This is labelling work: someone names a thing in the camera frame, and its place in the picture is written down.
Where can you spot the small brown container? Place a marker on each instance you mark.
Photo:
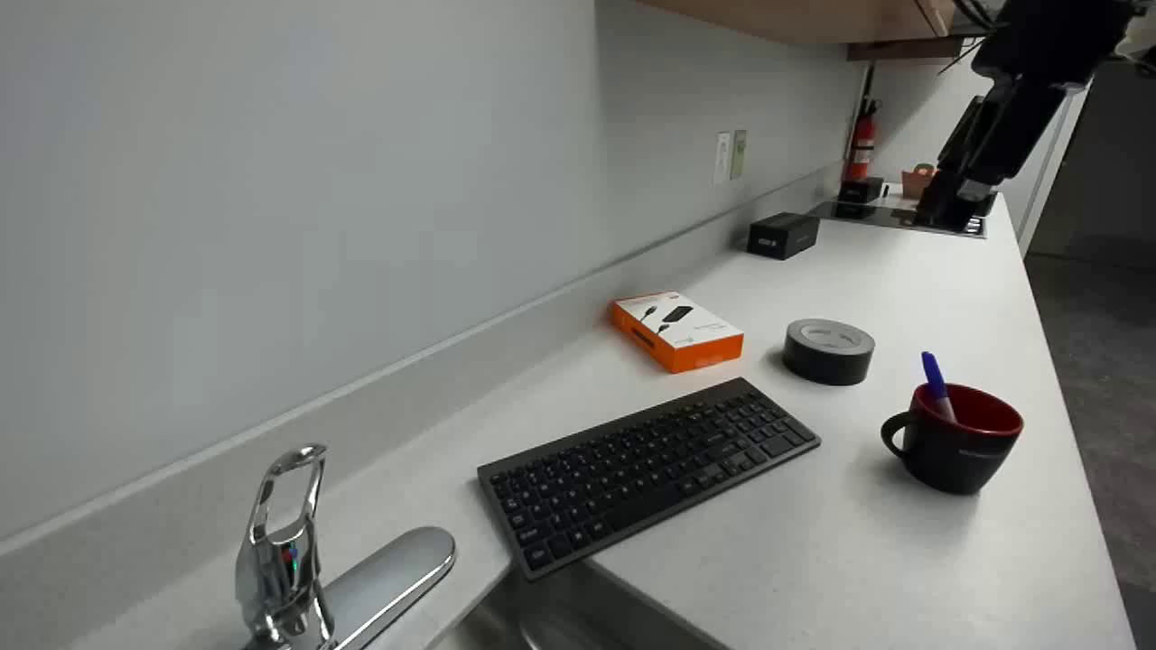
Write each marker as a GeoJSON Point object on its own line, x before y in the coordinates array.
{"type": "Point", "coordinates": [920, 181]}

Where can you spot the grey duct tape roll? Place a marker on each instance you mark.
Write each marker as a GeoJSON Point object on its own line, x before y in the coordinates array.
{"type": "Point", "coordinates": [828, 353]}

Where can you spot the white wall outlet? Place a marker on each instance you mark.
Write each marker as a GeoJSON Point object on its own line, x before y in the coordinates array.
{"type": "Point", "coordinates": [732, 156]}

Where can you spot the orange product box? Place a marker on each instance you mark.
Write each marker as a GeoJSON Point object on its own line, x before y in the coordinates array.
{"type": "Point", "coordinates": [676, 333]}

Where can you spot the wooden wall cabinet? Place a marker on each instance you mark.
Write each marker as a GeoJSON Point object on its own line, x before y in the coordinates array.
{"type": "Point", "coordinates": [806, 21]}

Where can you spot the chrome sink faucet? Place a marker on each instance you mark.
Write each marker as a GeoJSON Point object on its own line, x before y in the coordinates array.
{"type": "Point", "coordinates": [281, 580]}

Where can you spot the small black box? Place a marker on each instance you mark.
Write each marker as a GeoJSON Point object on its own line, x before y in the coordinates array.
{"type": "Point", "coordinates": [781, 238]}

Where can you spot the red fire extinguisher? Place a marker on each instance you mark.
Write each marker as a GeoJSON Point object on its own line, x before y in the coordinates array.
{"type": "Point", "coordinates": [861, 149]}

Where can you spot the blue capped Sharpie marker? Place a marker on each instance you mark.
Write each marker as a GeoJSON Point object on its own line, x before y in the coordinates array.
{"type": "Point", "coordinates": [937, 381]}

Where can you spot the black mug red inside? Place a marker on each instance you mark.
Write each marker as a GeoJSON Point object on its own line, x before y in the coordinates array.
{"type": "Point", "coordinates": [958, 457]}

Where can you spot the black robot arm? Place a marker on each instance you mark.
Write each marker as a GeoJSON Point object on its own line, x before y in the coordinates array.
{"type": "Point", "coordinates": [1004, 122]}

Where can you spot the stainless steel sink basin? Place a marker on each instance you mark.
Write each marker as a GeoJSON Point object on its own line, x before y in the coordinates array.
{"type": "Point", "coordinates": [566, 618]}

